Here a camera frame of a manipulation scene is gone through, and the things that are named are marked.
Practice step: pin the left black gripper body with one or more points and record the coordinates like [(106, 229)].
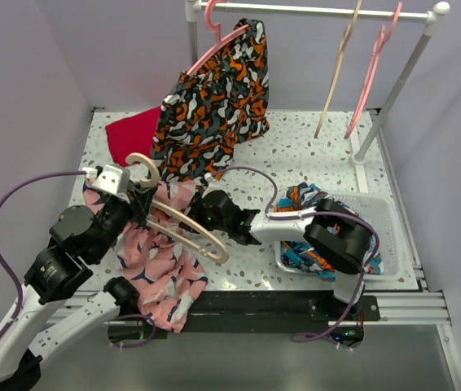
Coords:
[(116, 214)]

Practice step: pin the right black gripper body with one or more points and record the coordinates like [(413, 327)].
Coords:
[(202, 216)]

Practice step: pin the pink navy patterned shorts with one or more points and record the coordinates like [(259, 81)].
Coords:
[(167, 276)]

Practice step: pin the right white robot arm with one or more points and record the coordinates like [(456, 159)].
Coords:
[(269, 227)]

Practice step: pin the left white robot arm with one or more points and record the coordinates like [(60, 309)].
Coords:
[(26, 343)]

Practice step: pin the blue orange patterned shorts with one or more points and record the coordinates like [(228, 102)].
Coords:
[(333, 243)]

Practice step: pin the orange black camo shorts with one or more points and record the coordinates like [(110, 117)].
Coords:
[(221, 105)]

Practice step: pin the left pink hanger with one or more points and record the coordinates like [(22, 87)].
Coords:
[(220, 41)]

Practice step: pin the pink hanger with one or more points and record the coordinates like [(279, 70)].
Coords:
[(220, 41), (379, 43)]

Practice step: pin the right pink hanger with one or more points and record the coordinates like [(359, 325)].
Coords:
[(379, 43)]

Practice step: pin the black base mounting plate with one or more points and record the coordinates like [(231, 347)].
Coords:
[(265, 312)]

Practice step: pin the red folded cloth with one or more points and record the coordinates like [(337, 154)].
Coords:
[(133, 134)]

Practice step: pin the white plastic basket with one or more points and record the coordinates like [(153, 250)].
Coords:
[(385, 228)]

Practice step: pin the white clothes rack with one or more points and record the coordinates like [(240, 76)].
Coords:
[(431, 21)]

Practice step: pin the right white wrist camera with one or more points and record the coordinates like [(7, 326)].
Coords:
[(212, 184)]

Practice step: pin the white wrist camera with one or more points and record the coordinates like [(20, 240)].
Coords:
[(212, 184), (110, 179)]

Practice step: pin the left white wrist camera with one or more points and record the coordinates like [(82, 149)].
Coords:
[(110, 179)]

